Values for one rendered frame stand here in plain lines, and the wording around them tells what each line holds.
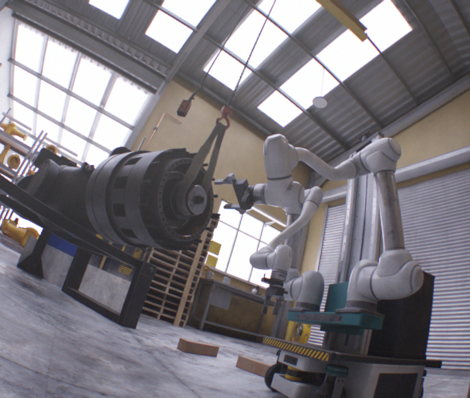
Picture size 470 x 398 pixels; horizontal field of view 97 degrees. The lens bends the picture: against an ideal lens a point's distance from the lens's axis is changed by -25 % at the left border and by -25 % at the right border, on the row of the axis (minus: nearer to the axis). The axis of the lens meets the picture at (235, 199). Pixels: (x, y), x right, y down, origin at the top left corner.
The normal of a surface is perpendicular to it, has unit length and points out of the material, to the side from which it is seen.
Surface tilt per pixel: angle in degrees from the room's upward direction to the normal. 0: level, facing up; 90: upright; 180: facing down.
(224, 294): 90
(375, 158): 111
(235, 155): 90
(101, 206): 127
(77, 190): 90
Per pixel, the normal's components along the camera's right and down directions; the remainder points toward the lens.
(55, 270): 0.54, -0.22
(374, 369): 0.33, -0.32
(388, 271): -0.91, -0.22
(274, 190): -0.61, 0.23
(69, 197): -0.15, -0.46
